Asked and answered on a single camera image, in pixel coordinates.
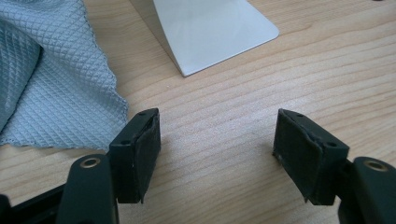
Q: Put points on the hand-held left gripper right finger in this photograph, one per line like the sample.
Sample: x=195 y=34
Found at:
x=305 y=161

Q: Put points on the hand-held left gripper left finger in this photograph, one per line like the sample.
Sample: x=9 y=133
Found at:
x=134 y=161

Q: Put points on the grey microfibre cleaning cloth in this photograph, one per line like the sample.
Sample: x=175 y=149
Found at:
x=62 y=77

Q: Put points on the silver metal expandable bookend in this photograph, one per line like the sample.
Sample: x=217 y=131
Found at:
x=211 y=31

